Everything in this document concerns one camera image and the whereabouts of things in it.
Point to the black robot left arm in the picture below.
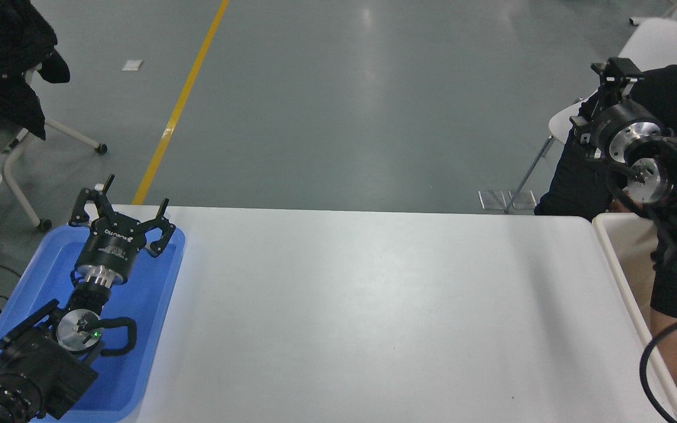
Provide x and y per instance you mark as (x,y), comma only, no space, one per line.
(39,370)

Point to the white paper scrap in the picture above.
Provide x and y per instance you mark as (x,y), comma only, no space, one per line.
(132,64)

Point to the blue plastic tray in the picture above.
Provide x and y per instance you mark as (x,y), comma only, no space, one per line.
(144,329)

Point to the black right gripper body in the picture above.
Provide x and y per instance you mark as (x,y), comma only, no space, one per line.
(600,126)

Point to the white chair with metal legs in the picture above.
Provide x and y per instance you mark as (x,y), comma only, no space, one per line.
(562,123)

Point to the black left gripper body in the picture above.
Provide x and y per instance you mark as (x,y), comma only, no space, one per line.
(109,245)

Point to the large pale bin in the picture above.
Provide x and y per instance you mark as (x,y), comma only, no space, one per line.
(638,264)

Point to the seated person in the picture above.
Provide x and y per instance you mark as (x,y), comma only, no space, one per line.
(9,35)

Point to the metal floor plate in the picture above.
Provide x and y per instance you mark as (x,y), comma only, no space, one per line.
(523,200)
(491,200)

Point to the white table top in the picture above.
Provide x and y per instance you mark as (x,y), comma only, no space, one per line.
(667,44)

